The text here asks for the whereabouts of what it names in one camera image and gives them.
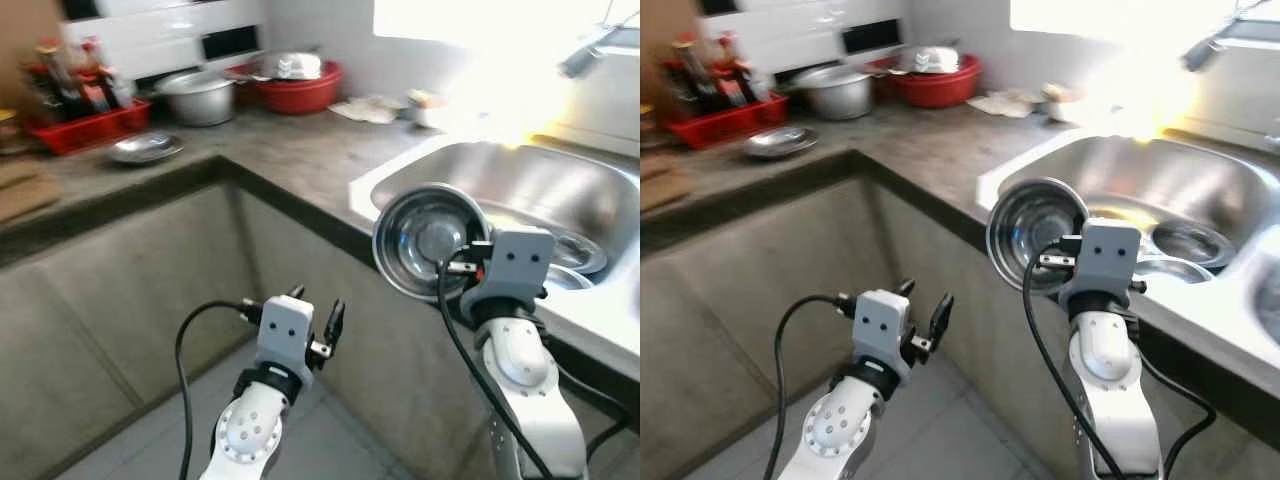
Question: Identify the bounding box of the small cup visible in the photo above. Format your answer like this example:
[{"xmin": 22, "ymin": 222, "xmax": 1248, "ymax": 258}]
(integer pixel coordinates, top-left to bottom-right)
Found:
[
  {"xmin": 1041, "ymin": 84, "xmax": 1082, "ymax": 124},
  {"xmin": 407, "ymin": 89, "xmax": 447, "ymax": 130}
]

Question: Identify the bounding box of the small steel bowl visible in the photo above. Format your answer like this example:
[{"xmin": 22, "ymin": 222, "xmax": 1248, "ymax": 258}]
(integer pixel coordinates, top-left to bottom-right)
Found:
[
  {"xmin": 1134, "ymin": 254, "xmax": 1217, "ymax": 287},
  {"xmin": 545, "ymin": 264, "xmax": 597, "ymax": 294},
  {"xmin": 545, "ymin": 226, "xmax": 610, "ymax": 277},
  {"xmin": 1147, "ymin": 219, "xmax": 1234, "ymax": 270}
]

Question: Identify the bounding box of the black looping arm cable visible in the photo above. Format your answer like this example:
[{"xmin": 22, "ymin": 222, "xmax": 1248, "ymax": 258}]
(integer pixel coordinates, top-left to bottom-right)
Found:
[
  {"xmin": 1134, "ymin": 348, "xmax": 1220, "ymax": 473},
  {"xmin": 545, "ymin": 358, "xmax": 633, "ymax": 463}
]

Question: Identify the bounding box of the white kitchen appliance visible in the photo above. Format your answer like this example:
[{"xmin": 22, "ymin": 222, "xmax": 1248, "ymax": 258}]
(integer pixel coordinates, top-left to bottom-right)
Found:
[
  {"xmin": 58, "ymin": 0, "xmax": 267, "ymax": 83},
  {"xmin": 698, "ymin": 0, "xmax": 910, "ymax": 77}
]

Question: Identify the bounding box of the wooden cutting board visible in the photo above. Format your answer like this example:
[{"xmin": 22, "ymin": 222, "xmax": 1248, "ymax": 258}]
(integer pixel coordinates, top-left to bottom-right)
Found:
[{"xmin": 0, "ymin": 158, "xmax": 62, "ymax": 225}]

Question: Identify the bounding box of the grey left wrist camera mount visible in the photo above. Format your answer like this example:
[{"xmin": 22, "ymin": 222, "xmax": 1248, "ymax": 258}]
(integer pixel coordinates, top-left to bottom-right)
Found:
[
  {"xmin": 858, "ymin": 289, "xmax": 914, "ymax": 387},
  {"xmin": 256, "ymin": 295, "xmax": 315, "ymax": 373}
]

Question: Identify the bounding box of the red plastic mesh basket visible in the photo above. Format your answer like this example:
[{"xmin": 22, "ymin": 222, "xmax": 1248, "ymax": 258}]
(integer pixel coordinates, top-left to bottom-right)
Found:
[
  {"xmin": 664, "ymin": 92, "xmax": 790, "ymax": 152},
  {"xmin": 27, "ymin": 97, "xmax": 154, "ymax": 157}
]

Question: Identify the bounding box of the stainless steel sink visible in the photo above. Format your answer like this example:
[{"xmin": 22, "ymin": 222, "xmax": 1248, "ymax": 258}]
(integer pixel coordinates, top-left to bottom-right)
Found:
[
  {"xmin": 974, "ymin": 124, "xmax": 1280, "ymax": 403},
  {"xmin": 347, "ymin": 128, "xmax": 641, "ymax": 383}
]

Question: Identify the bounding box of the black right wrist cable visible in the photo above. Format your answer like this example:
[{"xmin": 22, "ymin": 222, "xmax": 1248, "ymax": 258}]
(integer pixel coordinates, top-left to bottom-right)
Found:
[
  {"xmin": 435, "ymin": 258, "xmax": 553, "ymax": 480},
  {"xmin": 1021, "ymin": 244, "xmax": 1129, "ymax": 480}
]

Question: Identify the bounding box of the crumpled white cloth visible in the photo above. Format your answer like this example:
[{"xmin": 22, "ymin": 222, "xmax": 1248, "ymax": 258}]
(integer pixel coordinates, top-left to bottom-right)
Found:
[
  {"xmin": 967, "ymin": 89, "xmax": 1042, "ymax": 120},
  {"xmin": 329, "ymin": 94, "xmax": 407, "ymax": 126}
]

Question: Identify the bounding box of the red plastic basin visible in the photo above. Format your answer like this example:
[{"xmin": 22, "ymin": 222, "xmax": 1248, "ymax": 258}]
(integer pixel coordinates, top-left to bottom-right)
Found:
[
  {"xmin": 224, "ymin": 59, "xmax": 345, "ymax": 116},
  {"xmin": 866, "ymin": 52, "xmax": 984, "ymax": 110}
]

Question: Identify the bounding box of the shallow steel plate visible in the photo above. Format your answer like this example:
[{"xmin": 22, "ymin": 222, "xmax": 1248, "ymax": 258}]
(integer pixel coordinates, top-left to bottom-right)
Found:
[
  {"xmin": 741, "ymin": 126, "xmax": 820, "ymax": 162},
  {"xmin": 107, "ymin": 132, "xmax": 186, "ymax": 166}
]

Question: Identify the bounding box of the grey sink faucet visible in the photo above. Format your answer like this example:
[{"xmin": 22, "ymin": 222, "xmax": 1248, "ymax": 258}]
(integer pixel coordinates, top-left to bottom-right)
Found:
[{"xmin": 1179, "ymin": 4, "xmax": 1280, "ymax": 74}]

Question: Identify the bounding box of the round stainless steel bowl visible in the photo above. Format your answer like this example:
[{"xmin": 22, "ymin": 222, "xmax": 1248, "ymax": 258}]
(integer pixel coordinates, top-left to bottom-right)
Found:
[
  {"xmin": 985, "ymin": 176, "xmax": 1092, "ymax": 295},
  {"xmin": 371, "ymin": 182, "xmax": 494, "ymax": 302}
]

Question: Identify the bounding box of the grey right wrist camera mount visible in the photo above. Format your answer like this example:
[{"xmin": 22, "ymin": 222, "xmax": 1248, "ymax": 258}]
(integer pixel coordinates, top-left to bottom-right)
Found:
[
  {"xmin": 462, "ymin": 225, "xmax": 557, "ymax": 319},
  {"xmin": 1058, "ymin": 217, "xmax": 1144, "ymax": 313}
]

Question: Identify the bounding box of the aluminium cooking pot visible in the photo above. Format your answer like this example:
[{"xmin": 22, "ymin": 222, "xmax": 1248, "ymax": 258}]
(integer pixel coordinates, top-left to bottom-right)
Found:
[
  {"xmin": 154, "ymin": 67, "xmax": 240, "ymax": 129},
  {"xmin": 789, "ymin": 62, "xmax": 877, "ymax": 122}
]

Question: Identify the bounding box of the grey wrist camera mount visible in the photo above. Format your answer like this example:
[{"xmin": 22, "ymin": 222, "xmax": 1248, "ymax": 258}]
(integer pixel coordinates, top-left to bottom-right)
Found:
[
  {"xmin": 858, "ymin": 289, "xmax": 914, "ymax": 387},
  {"xmin": 256, "ymin": 295, "xmax": 315, "ymax": 373},
  {"xmin": 462, "ymin": 225, "xmax": 557, "ymax": 319},
  {"xmin": 1058, "ymin": 217, "xmax": 1144, "ymax": 313}
]

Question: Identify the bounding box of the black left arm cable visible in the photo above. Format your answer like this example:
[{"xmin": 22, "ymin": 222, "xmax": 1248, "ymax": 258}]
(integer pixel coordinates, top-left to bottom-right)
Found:
[
  {"xmin": 175, "ymin": 298, "xmax": 263, "ymax": 480},
  {"xmin": 774, "ymin": 293, "xmax": 867, "ymax": 480}
]

